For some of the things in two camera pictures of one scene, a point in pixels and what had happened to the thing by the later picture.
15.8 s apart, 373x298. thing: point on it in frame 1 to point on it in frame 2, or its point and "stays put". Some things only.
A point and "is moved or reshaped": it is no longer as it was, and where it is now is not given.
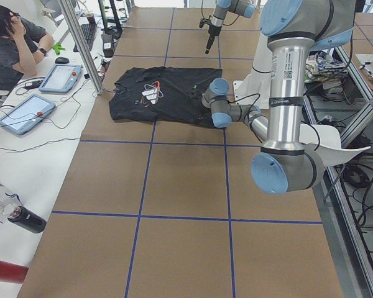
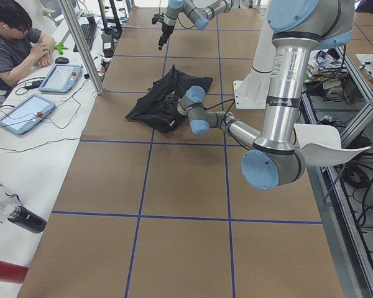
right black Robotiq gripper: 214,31 to 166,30
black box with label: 107,41 stays put
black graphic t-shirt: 163,94 is moved or reshaped
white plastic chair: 326,141 stays put
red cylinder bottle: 2,270 stays put
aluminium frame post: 81,46 stays put
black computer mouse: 62,60 stays put
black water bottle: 25,218 stays put
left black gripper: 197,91 to 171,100
